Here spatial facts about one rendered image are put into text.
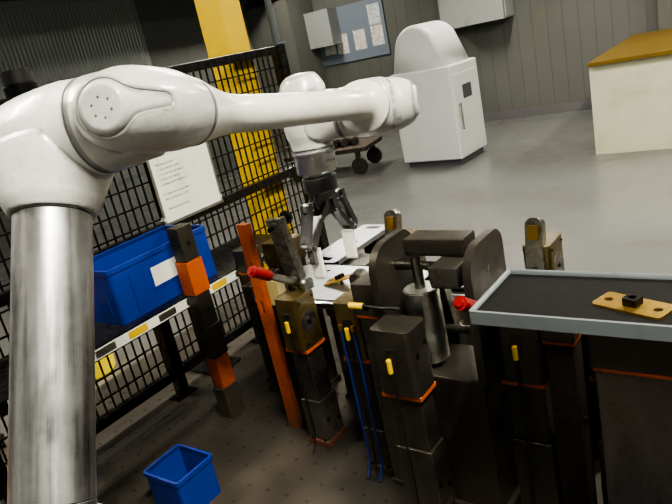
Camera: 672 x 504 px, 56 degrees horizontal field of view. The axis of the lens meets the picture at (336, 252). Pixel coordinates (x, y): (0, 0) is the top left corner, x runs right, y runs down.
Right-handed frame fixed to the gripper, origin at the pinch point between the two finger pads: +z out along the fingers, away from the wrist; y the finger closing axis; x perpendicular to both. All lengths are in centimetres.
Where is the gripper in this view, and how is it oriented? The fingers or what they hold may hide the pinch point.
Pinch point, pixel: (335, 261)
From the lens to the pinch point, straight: 143.5
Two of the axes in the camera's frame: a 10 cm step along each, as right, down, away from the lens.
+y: 5.7, -3.4, 7.5
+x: -8.0, -0.2, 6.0
